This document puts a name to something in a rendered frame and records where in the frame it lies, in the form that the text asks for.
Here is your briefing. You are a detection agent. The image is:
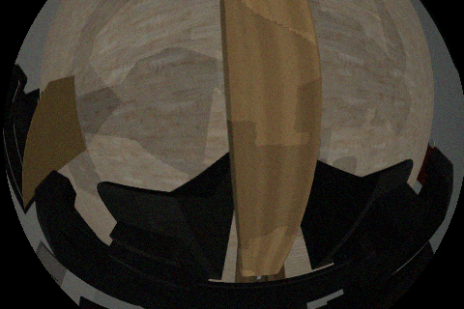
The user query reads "brown wooden post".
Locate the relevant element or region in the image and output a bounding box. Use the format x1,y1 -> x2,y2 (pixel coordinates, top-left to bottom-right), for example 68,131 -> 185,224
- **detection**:
236,244 -> 286,283

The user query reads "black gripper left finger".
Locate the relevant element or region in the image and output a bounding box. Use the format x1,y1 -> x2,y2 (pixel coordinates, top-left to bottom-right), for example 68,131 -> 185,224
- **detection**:
97,152 -> 235,279

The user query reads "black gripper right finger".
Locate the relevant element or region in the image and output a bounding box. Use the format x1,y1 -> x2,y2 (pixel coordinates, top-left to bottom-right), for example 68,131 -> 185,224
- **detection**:
301,159 -> 414,269

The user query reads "wooden plank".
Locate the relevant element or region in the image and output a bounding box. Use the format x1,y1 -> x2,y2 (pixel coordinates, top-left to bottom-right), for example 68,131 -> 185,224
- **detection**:
219,0 -> 322,279

